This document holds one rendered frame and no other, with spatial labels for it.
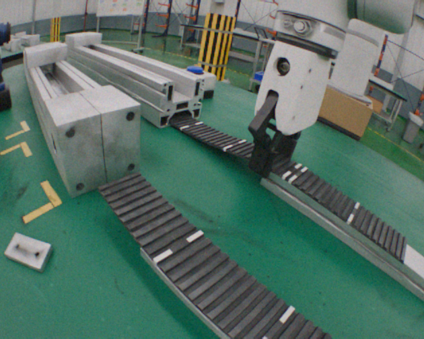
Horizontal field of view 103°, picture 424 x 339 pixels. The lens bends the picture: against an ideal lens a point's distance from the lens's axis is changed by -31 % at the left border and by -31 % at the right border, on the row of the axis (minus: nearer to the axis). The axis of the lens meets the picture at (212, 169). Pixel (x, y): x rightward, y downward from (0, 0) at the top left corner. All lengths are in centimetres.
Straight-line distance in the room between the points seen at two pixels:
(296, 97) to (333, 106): 48
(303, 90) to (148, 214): 19
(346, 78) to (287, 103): 52
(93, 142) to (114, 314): 17
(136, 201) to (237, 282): 12
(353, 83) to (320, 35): 51
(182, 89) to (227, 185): 23
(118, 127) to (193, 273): 17
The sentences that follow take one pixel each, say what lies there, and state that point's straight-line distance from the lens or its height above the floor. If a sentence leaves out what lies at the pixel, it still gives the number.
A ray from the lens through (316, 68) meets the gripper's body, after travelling 27.
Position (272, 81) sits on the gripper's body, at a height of 93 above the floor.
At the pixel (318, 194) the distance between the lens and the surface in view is 31.
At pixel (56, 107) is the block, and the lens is 29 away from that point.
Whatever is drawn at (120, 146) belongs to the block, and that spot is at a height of 83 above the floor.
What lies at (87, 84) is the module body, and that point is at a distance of 40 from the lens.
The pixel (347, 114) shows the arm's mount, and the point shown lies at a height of 82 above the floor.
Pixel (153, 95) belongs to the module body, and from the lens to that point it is 42.
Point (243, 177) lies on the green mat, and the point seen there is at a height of 78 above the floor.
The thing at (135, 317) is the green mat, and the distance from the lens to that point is 21.
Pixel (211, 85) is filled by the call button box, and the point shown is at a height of 81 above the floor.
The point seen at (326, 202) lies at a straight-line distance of 30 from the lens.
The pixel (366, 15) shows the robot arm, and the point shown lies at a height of 103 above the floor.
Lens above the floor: 98
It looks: 35 degrees down
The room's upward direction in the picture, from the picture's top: 11 degrees clockwise
